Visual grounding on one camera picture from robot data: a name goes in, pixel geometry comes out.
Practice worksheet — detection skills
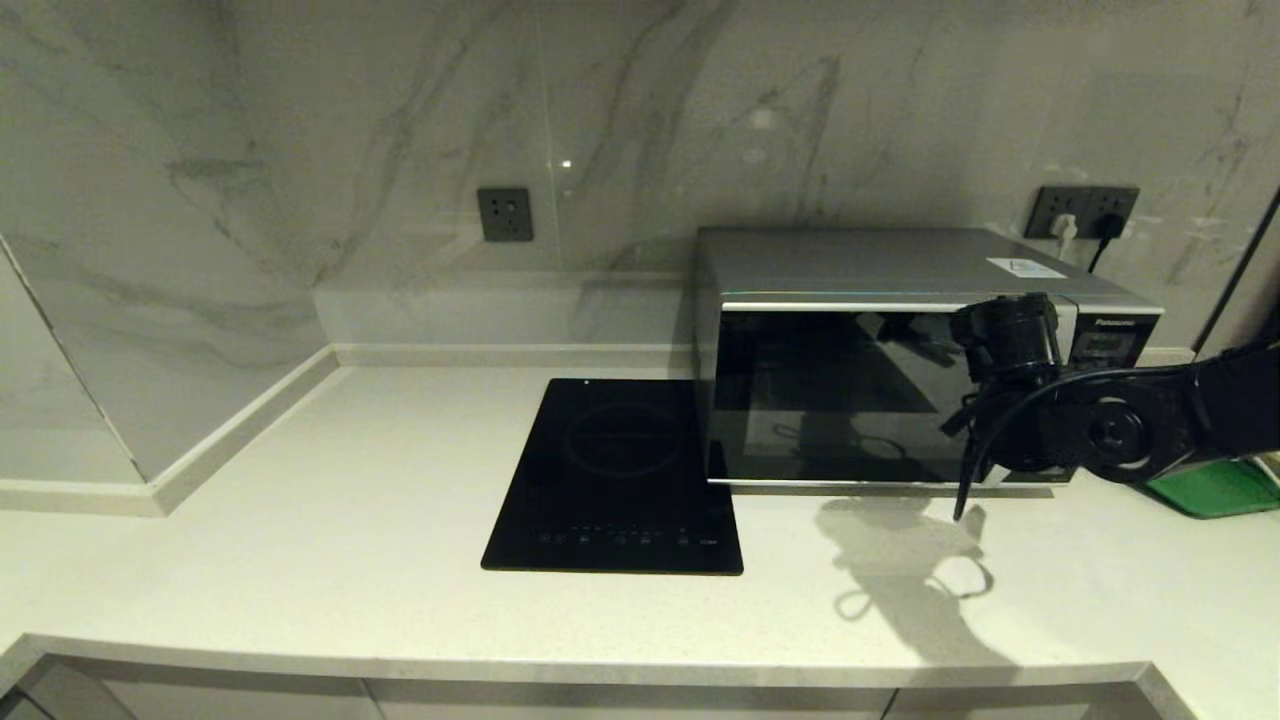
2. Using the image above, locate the grey single wall socket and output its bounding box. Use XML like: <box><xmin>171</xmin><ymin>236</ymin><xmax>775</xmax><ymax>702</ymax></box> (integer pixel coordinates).
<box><xmin>477</xmin><ymin>188</ymin><xmax>534</xmax><ymax>243</ymax></box>

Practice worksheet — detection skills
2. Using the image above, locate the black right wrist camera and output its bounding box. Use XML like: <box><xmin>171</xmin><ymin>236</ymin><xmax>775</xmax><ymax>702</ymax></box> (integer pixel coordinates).
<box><xmin>950</xmin><ymin>293</ymin><xmax>1063</xmax><ymax>386</ymax></box>

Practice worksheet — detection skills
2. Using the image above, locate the black induction cooktop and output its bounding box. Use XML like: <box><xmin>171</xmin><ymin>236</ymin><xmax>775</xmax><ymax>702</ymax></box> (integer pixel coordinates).
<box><xmin>481</xmin><ymin>378</ymin><xmax>744</xmax><ymax>576</ymax></box>

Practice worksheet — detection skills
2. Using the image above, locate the black plug with cable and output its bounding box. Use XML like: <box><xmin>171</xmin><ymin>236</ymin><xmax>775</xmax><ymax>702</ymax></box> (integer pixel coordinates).
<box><xmin>1088</xmin><ymin>211</ymin><xmax>1125</xmax><ymax>275</ymax></box>

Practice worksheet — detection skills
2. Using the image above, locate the silver microwave oven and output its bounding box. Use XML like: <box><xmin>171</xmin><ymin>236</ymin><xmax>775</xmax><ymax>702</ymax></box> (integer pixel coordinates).
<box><xmin>697</xmin><ymin>227</ymin><xmax>1167</xmax><ymax>491</ymax></box>

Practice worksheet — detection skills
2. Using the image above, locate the grey double wall socket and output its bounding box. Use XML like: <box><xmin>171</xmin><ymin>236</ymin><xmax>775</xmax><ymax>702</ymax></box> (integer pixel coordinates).
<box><xmin>1025</xmin><ymin>186</ymin><xmax>1141</xmax><ymax>241</ymax></box>

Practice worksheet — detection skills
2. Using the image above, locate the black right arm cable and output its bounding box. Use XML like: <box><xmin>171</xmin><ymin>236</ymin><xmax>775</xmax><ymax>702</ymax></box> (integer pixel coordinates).
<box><xmin>940</xmin><ymin>365</ymin><xmax>1201</xmax><ymax>522</ymax></box>

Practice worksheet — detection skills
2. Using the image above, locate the microwave door with dark glass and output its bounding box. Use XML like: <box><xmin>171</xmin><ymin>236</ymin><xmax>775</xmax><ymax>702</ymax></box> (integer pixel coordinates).
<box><xmin>705</xmin><ymin>300</ymin><xmax>1079</xmax><ymax>491</ymax></box>

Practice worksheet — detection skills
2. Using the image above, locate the green plastic tray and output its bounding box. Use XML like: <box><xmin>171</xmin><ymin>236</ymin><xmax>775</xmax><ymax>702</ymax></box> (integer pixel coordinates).
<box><xmin>1145</xmin><ymin>458</ymin><xmax>1280</xmax><ymax>520</ymax></box>

